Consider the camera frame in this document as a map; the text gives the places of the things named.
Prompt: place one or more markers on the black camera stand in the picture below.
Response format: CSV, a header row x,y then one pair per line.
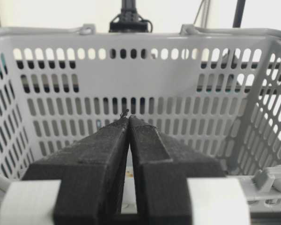
x,y
129,21

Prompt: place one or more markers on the black diagonal pole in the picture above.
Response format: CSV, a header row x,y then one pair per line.
x,y
239,11

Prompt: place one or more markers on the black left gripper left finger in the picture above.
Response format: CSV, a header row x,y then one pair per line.
x,y
81,184

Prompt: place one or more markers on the grey plastic shopping basket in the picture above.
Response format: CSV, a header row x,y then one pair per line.
x,y
216,90

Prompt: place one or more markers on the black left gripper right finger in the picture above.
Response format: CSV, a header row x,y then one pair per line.
x,y
161,165

